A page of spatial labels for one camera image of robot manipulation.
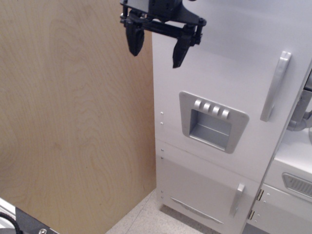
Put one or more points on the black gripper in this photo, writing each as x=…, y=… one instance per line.
x=166, y=17

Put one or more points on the white toy fridge door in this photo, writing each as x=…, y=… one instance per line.
x=234, y=66

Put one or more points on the grey ice dispenser panel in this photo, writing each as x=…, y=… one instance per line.
x=211, y=123

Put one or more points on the white lower freezer door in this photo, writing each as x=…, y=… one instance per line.
x=201, y=190

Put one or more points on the grey toy faucet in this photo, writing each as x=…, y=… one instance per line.
x=301, y=118

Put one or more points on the grey oven vent panel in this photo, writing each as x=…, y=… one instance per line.
x=297, y=184

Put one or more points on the white toy oven cabinet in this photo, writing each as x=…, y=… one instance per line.
x=278, y=210

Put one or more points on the grey fridge door handle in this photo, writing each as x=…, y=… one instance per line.
x=278, y=76

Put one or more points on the grey lower door handle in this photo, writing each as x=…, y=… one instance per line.
x=237, y=197

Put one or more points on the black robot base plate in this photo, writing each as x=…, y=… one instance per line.
x=15, y=221

